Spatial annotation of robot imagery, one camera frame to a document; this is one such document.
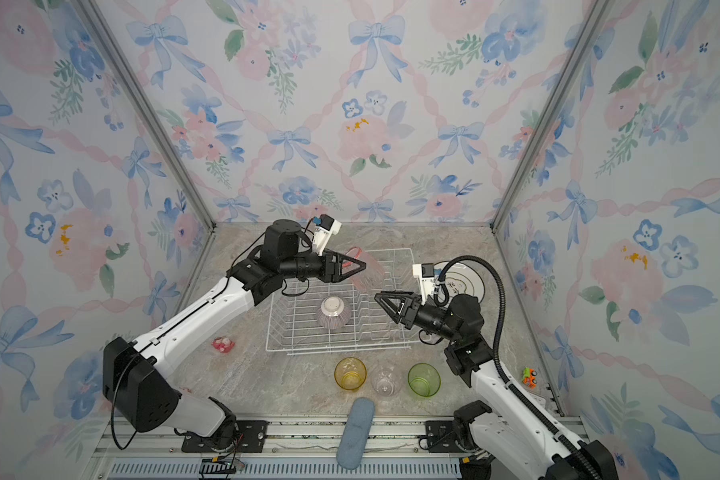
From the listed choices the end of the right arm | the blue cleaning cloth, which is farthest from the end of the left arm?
the blue cleaning cloth

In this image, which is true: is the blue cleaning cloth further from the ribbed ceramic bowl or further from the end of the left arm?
the end of the left arm

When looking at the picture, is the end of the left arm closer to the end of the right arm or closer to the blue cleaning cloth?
the end of the right arm

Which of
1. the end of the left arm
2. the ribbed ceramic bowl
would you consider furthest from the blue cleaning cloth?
the end of the left arm

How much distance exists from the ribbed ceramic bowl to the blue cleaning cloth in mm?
218

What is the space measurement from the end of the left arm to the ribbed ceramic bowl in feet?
0.88

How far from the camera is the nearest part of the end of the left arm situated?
56cm

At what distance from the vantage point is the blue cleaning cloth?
0.70 meters

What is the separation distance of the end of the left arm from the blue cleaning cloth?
0.37 metres

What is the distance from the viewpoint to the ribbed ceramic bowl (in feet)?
2.94
